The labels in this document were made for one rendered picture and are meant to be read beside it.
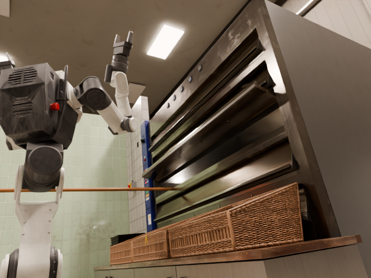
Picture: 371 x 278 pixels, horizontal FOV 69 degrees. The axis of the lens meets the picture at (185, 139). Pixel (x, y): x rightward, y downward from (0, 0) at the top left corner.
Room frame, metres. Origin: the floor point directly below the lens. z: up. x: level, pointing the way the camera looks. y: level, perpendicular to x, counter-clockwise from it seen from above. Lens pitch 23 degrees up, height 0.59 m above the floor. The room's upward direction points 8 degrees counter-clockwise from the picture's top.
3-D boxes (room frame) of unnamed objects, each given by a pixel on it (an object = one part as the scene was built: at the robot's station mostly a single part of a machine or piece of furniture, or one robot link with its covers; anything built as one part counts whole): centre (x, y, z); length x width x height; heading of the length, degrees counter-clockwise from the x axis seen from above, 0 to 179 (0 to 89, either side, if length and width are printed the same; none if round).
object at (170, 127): (2.15, -0.08, 1.80); 1.79 x 0.11 x 0.19; 32
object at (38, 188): (1.08, 0.62, 0.97); 0.14 x 0.13 x 0.12; 123
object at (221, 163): (2.16, -0.10, 1.16); 1.80 x 0.06 x 0.04; 32
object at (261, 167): (2.15, -0.08, 1.02); 1.79 x 0.11 x 0.19; 32
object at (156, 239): (1.99, 0.14, 0.72); 0.56 x 0.49 x 0.28; 33
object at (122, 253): (2.50, 0.46, 0.72); 0.56 x 0.49 x 0.28; 33
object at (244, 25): (2.16, -0.10, 2.00); 1.80 x 0.08 x 0.21; 32
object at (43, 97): (1.05, 0.62, 1.26); 0.34 x 0.30 x 0.36; 88
